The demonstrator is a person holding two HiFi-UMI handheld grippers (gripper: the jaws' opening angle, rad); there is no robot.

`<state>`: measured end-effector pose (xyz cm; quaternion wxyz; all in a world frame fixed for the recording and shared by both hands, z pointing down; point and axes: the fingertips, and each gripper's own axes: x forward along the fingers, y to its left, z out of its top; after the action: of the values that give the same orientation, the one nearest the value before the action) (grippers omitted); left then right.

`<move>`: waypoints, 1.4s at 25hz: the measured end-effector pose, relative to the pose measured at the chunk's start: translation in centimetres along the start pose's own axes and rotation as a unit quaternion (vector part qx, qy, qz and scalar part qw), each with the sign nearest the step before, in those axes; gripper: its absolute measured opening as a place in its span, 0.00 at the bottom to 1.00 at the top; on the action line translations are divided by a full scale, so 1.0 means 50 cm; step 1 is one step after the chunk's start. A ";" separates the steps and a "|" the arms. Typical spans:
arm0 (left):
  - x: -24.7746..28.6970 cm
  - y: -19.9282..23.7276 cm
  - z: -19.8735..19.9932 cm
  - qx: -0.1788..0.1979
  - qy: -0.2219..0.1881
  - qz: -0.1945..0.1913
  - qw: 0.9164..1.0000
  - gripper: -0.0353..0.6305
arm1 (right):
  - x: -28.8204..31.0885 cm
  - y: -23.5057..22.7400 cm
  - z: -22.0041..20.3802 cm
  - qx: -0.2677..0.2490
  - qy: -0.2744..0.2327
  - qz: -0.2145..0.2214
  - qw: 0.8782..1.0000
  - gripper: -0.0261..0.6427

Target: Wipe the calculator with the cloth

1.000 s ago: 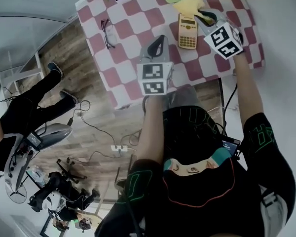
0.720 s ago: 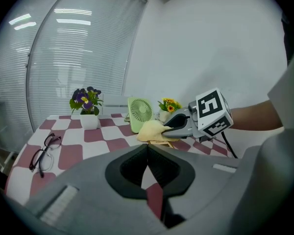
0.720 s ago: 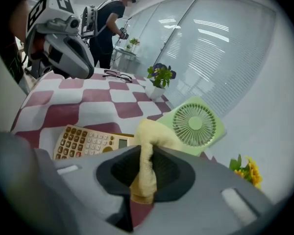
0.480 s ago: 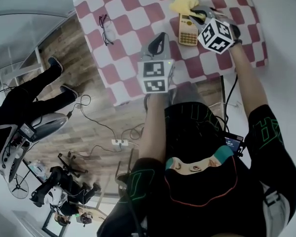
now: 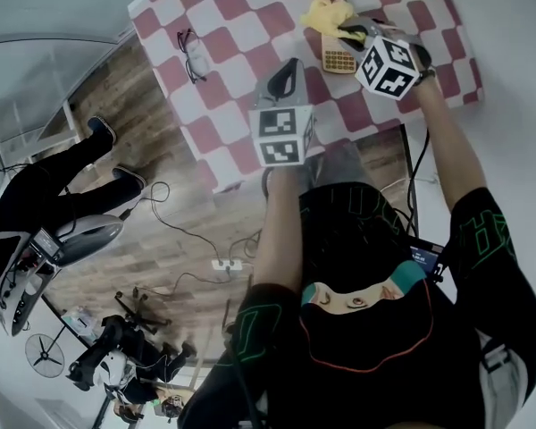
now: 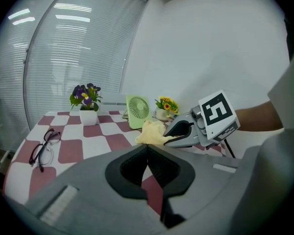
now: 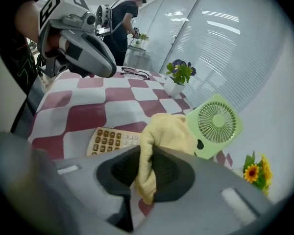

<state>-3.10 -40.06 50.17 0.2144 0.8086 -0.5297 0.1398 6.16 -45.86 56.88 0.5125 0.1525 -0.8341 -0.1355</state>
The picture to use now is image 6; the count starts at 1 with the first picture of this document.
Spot person's grey shirt sleeve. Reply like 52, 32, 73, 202
267, 43, 294, 132

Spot purple flowers in white pot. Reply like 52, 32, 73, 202
70, 83, 103, 126

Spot yellow cloth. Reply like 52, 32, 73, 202
136, 120, 184, 145

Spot glass partition with blinds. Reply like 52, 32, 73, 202
0, 0, 149, 156

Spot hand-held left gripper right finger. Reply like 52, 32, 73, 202
147, 143, 243, 229

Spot person's right forearm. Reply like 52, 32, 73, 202
235, 101, 285, 132

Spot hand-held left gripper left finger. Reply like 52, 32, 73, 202
24, 143, 167, 235

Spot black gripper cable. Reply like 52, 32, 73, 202
222, 138, 236, 159

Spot green desk fan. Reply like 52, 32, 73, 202
122, 94, 153, 130

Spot dark framed eyeglasses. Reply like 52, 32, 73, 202
28, 128, 62, 173

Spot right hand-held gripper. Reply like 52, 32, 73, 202
163, 89, 241, 148

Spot yellow flowers in white pot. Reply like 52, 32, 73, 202
153, 96, 181, 121

